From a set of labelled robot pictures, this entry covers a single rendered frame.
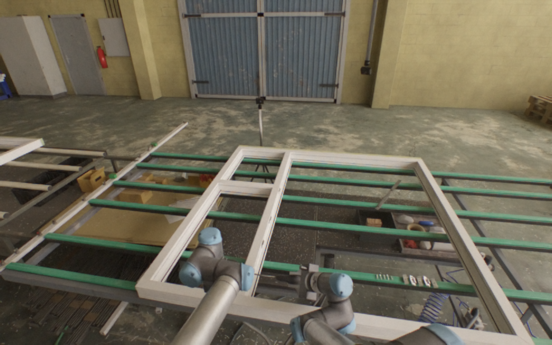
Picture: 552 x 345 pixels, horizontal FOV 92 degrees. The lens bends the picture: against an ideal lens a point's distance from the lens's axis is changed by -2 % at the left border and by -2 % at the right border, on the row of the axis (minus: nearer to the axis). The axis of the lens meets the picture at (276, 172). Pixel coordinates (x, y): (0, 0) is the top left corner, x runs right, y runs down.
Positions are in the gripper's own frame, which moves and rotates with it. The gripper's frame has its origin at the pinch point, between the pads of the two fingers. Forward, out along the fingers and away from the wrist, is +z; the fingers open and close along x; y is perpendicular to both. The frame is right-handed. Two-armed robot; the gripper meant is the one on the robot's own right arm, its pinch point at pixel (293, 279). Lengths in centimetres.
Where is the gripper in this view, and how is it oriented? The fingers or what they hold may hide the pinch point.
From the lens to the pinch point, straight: 124.9
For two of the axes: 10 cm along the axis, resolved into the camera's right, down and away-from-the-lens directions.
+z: -5.0, 2.6, 8.2
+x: -1.4, 9.2, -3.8
